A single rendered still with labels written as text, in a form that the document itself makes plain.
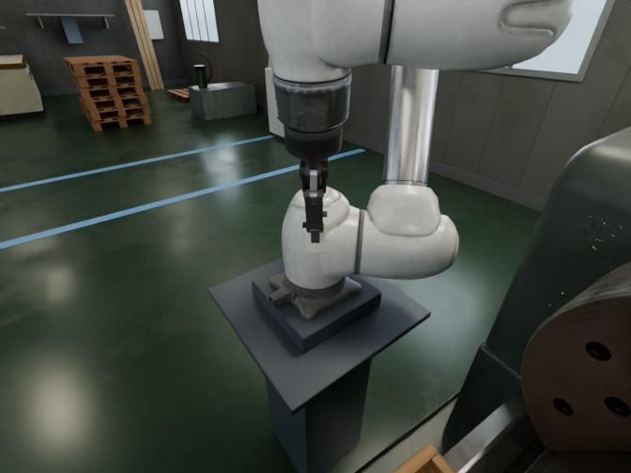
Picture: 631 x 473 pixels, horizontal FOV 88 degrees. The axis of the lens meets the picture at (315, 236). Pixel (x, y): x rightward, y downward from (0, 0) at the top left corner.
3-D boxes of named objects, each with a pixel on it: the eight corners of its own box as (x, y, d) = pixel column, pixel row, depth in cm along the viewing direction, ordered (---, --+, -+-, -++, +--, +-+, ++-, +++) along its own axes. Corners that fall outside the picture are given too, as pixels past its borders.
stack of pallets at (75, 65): (156, 123, 543) (139, 60, 492) (95, 131, 498) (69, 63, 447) (138, 109, 631) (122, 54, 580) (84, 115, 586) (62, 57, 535)
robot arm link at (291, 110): (267, 84, 34) (273, 138, 38) (355, 83, 34) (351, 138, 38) (276, 59, 40) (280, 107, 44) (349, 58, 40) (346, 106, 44)
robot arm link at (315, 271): (290, 248, 91) (286, 175, 79) (356, 254, 89) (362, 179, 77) (276, 287, 78) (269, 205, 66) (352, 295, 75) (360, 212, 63)
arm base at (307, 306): (254, 287, 86) (253, 270, 83) (320, 257, 97) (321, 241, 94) (292, 330, 74) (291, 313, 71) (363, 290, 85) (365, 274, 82)
